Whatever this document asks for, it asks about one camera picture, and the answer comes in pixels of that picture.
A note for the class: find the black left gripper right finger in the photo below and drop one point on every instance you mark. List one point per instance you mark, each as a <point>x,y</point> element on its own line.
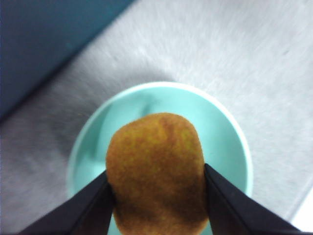
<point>234,213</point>

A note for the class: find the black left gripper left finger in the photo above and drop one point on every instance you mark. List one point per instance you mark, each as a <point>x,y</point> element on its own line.
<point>83,210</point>

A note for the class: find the teal ribbed bowl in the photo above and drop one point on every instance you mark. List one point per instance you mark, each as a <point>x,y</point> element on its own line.
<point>220,137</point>

